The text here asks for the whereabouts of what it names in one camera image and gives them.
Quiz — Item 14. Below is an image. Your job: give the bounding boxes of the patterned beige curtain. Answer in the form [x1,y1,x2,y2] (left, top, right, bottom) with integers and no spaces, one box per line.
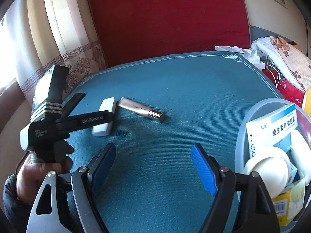
[5,0,107,103]

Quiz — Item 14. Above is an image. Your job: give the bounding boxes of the black flat remote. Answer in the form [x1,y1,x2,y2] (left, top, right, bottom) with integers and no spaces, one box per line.
[62,93,86,118]

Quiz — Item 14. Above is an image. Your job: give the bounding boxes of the floral white quilt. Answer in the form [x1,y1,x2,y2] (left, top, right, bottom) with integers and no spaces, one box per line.
[252,36,310,92]

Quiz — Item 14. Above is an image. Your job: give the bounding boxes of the yellow ointment box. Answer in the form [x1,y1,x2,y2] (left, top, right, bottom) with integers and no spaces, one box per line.
[272,179,305,226]

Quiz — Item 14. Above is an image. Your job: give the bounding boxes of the yellow cartoon blanket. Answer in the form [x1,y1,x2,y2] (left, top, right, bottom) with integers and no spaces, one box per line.
[301,88,311,117]

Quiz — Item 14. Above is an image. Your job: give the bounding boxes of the white cream tube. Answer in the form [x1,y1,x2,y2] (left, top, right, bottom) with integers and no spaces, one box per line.
[290,129,311,186]

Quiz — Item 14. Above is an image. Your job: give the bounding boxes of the crumpled white tissue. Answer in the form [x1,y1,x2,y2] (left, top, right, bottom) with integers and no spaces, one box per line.
[238,48,261,63]

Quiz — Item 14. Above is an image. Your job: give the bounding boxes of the white round jar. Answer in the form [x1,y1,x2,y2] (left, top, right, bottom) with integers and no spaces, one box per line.
[243,146,290,199]

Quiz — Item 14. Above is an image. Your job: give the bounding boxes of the white bedside table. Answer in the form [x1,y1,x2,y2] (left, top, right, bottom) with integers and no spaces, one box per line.
[214,45,266,71]

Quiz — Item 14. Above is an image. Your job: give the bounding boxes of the white charging cable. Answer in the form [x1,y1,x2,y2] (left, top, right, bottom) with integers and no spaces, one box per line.
[267,65,280,88]

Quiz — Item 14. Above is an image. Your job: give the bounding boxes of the red upholstered headboard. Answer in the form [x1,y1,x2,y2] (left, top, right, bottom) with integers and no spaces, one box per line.
[89,0,250,67]

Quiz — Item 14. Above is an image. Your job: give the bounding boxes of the white rectangular bottle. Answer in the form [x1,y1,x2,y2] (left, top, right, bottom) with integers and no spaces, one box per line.
[91,97,118,137]

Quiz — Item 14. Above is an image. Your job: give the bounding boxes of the teal woven table mat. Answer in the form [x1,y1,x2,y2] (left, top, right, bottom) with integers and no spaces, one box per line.
[68,53,280,232]

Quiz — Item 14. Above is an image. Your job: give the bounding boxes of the beige cosmetic tube silver cap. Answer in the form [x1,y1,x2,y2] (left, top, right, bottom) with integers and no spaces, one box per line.
[118,97,165,122]

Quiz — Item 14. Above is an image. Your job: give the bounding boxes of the blue white medicine box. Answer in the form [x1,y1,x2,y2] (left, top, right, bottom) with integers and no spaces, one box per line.
[246,104,298,158]

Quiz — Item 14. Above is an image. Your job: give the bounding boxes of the person's left hand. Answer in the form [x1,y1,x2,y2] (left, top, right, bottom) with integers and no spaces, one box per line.
[15,142,74,207]

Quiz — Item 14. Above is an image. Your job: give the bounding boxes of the clear plastic bowl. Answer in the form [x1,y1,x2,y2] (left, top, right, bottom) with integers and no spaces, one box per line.
[234,98,311,233]

